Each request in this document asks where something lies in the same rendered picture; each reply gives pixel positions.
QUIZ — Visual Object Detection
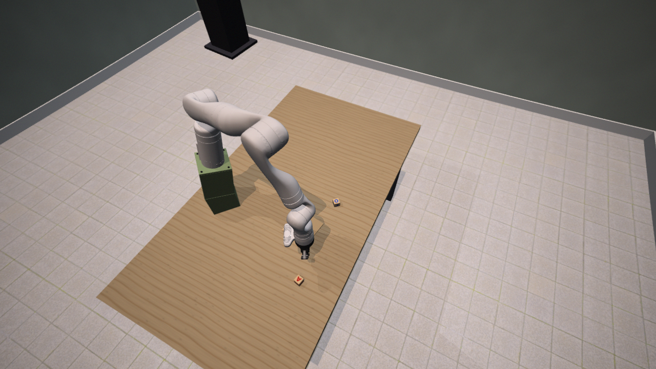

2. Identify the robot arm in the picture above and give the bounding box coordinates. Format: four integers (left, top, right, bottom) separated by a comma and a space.
182, 89, 316, 248

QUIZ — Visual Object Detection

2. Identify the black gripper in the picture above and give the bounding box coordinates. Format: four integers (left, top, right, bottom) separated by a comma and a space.
295, 239, 314, 259

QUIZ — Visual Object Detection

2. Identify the peach flat mat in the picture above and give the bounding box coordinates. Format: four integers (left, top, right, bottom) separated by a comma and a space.
311, 217, 323, 235

